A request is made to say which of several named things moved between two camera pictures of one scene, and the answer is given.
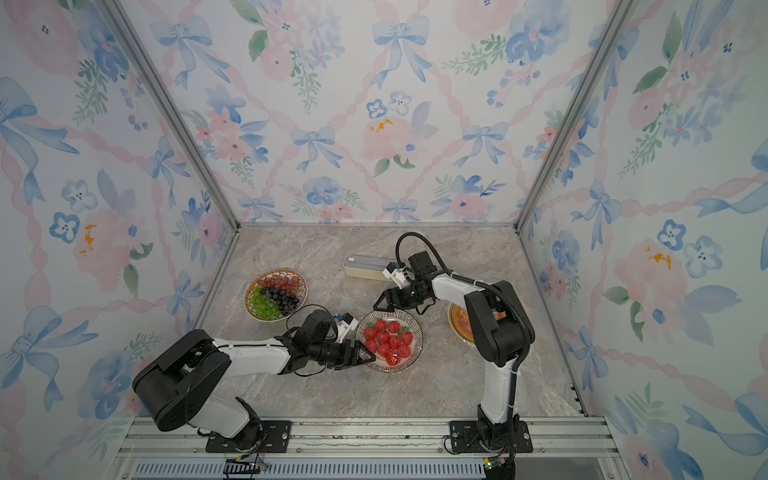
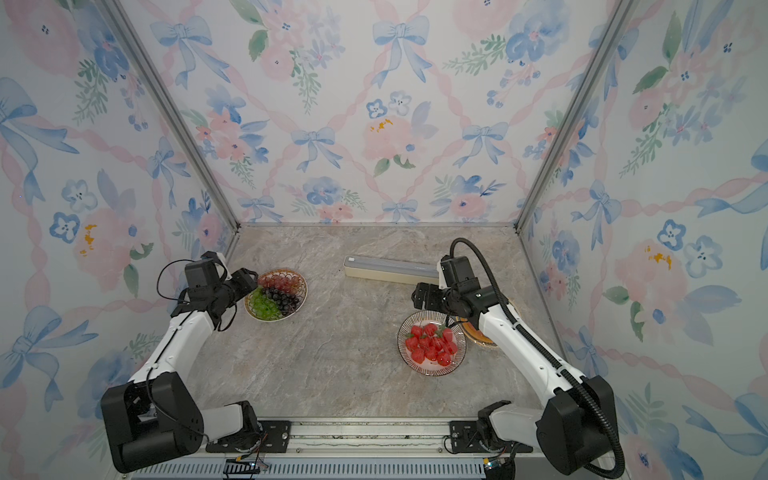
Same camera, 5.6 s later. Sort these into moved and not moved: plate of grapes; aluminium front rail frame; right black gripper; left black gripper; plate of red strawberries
Moved: right black gripper; plate of red strawberries; left black gripper
Not moved: plate of grapes; aluminium front rail frame
